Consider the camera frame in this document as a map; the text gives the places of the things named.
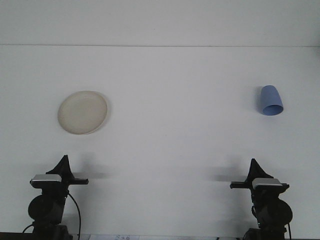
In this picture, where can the pale blue cup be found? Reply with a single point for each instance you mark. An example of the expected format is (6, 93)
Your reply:
(270, 100)

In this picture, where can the pale round plate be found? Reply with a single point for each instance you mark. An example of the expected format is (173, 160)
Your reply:
(82, 112)

